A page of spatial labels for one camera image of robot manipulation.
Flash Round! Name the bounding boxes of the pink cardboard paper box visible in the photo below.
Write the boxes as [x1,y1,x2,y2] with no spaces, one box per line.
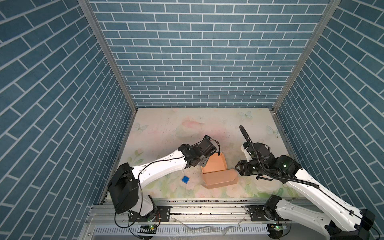
[202,153,239,190]

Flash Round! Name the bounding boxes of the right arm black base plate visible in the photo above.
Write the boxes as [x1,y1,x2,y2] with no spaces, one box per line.
[245,205,289,222]

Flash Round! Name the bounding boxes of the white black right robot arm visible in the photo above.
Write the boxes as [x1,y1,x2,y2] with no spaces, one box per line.
[235,142,376,240]

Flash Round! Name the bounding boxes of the aluminium corner frame post right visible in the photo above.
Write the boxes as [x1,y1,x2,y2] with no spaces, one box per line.
[271,0,343,113]

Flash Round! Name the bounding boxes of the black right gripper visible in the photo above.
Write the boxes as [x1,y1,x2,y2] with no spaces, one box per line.
[232,158,267,175]

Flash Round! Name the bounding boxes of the aluminium corner frame post left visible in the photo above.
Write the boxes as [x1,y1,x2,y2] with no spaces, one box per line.
[77,0,138,113]

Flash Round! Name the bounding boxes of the aluminium corner frame post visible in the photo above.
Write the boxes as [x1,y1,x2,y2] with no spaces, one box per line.
[271,0,343,113]
[77,0,138,113]

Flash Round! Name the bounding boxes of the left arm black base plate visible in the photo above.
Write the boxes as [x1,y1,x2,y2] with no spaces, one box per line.
[129,206,171,223]

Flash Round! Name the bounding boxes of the small blue cube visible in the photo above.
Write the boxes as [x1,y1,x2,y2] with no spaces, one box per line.
[182,176,190,184]

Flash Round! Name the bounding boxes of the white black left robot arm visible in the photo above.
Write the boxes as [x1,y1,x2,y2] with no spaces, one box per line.
[107,135,221,217]

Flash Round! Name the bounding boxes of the white ventilated cable duct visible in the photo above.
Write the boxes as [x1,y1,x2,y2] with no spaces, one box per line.
[94,224,270,237]

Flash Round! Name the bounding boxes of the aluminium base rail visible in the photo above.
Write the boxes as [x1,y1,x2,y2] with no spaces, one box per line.
[77,197,343,240]

